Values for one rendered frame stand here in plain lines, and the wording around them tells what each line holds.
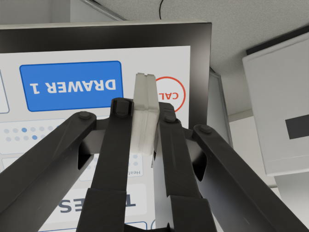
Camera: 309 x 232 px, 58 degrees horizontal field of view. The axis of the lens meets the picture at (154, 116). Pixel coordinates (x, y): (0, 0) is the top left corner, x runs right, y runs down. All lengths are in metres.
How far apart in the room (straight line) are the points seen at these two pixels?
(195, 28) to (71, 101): 0.14
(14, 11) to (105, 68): 0.20
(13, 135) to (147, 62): 0.15
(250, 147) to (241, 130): 0.27
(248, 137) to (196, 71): 3.70
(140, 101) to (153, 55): 0.12
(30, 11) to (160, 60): 0.22
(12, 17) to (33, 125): 0.18
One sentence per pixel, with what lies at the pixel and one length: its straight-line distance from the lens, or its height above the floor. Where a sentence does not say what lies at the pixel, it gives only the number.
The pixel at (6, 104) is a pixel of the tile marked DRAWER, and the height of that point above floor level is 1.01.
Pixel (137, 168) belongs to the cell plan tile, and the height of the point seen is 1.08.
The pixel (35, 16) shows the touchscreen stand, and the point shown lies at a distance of 0.43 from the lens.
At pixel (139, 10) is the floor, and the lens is 1.80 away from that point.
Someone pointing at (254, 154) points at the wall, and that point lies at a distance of 3.92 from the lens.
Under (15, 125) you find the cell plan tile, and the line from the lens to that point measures 0.31.
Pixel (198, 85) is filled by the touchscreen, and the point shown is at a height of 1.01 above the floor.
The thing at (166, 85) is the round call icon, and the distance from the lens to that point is 0.28.
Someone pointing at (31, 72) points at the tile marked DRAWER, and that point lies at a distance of 0.29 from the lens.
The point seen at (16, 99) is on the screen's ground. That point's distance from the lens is 0.30.
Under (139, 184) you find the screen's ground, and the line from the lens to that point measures 0.33.
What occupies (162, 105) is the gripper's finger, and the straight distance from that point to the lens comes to 0.18.
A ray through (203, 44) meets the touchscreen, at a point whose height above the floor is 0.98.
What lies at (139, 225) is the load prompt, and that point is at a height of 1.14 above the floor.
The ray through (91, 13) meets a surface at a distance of 1.68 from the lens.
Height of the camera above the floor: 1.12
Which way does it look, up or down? 18 degrees down
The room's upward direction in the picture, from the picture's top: 175 degrees clockwise
